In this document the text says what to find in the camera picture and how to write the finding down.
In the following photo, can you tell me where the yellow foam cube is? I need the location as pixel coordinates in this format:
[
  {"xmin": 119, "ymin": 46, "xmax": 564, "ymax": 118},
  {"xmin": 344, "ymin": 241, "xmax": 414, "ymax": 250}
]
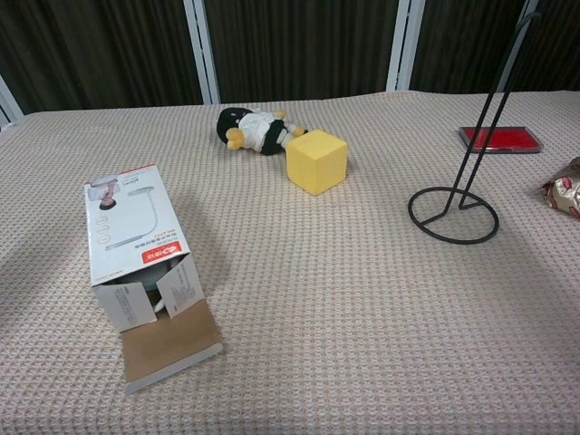
[{"xmin": 285, "ymin": 128, "xmax": 350, "ymax": 198}]

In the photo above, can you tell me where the beige woven tablecloth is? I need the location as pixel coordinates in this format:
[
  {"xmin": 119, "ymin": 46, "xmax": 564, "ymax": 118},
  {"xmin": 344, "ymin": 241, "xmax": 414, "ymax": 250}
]
[{"xmin": 0, "ymin": 87, "xmax": 580, "ymax": 435}]

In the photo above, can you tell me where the black white plush doll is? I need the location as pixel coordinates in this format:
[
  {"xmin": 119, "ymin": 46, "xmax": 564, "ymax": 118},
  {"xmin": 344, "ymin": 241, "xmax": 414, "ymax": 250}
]
[{"xmin": 216, "ymin": 106, "xmax": 309, "ymax": 157}]

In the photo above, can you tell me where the white lamp carton box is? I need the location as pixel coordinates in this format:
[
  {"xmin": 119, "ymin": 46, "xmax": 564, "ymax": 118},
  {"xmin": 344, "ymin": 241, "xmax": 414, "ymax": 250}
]
[{"xmin": 82, "ymin": 163, "xmax": 225, "ymax": 397}]

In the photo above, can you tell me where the red ink pad case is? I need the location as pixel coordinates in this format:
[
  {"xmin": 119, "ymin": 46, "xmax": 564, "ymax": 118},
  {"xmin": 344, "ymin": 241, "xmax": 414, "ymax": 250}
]
[{"xmin": 458, "ymin": 125, "xmax": 545, "ymax": 155}]

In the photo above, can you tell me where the gold wrapped package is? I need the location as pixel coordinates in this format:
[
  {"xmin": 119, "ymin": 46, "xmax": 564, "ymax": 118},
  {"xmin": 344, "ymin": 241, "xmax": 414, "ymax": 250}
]
[{"xmin": 537, "ymin": 155, "xmax": 580, "ymax": 219}]

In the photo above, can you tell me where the black wire stand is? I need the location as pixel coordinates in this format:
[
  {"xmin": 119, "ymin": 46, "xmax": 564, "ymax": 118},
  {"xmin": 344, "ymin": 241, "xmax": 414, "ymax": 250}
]
[{"xmin": 407, "ymin": 10, "xmax": 543, "ymax": 247}]

